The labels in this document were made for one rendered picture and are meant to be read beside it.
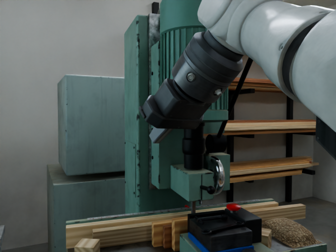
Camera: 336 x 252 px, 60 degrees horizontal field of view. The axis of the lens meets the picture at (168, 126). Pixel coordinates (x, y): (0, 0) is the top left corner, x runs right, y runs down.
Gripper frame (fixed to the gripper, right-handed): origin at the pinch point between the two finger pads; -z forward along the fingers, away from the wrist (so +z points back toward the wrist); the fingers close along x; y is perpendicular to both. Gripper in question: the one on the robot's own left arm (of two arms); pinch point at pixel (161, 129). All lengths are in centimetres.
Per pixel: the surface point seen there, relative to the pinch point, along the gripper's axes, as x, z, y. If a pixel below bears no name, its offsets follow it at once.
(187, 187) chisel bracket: 16.7, -16.9, -3.9
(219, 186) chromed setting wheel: 35.6, -22.7, -2.2
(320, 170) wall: 405, -136, 49
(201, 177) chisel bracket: 19.6, -13.8, -3.3
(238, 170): 229, -138, 67
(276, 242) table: 33.4, -15.1, -23.1
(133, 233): 6.7, -30.7, -6.9
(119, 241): 3.5, -32.7, -7.1
